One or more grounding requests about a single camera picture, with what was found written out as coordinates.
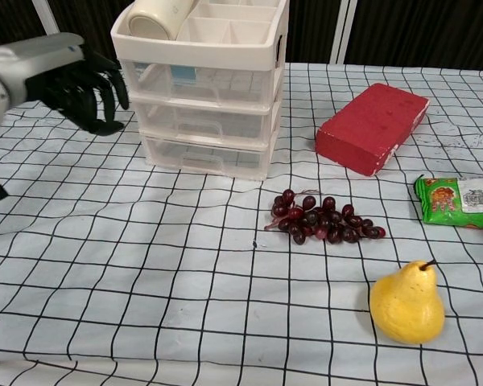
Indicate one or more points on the black and silver left hand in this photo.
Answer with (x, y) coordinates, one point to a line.
(44, 64)

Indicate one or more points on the light blue block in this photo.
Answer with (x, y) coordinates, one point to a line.
(184, 75)

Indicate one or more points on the clear drawer with blue label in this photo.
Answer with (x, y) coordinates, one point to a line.
(233, 84)

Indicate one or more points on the clear plastic drawer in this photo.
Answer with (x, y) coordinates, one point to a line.
(201, 120)
(203, 157)

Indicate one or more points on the cream cylindrical bottle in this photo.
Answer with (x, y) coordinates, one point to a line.
(157, 18)

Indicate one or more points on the white black checkered tablecloth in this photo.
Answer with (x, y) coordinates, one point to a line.
(209, 289)

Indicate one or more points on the dark red grape bunch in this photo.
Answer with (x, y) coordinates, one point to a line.
(330, 223)

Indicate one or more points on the red brick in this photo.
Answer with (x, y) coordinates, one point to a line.
(366, 124)

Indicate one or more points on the green snack bag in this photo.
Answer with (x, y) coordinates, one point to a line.
(447, 203)

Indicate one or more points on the yellow pear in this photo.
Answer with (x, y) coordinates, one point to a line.
(406, 307)

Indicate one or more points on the white partition post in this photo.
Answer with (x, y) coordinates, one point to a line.
(42, 16)
(343, 30)

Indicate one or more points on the white storage box frame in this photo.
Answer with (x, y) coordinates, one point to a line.
(197, 50)

